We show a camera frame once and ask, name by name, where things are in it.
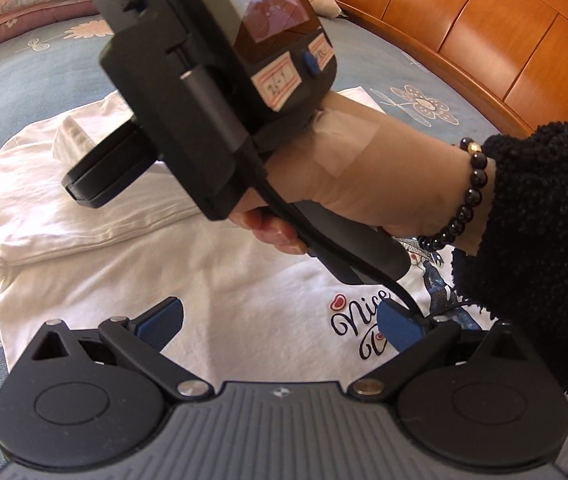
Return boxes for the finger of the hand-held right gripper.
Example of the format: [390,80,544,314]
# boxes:
[61,124,157,209]

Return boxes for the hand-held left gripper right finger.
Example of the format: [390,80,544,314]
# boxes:
[346,297,548,403]

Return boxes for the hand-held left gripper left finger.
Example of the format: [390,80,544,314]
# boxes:
[31,296,215,402]

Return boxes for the white printed long-sleeve shirt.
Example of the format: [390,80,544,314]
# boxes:
[0,87,495,391]

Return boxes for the person's right forearm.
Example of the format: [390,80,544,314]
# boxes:
[451,120,568,396]

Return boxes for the person's right hand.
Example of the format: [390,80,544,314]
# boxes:
[229,91,470,257]

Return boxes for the pink floral folded quilt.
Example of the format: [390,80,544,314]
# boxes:
[0,0,342,58]

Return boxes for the beige adhesive plaster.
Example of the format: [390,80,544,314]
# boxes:
[313,109,381,177]

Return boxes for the wooden headboard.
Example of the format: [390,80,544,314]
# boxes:
[289,0,568,138]

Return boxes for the dark bead bracelet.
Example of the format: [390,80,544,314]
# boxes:
[416,137,490,251]

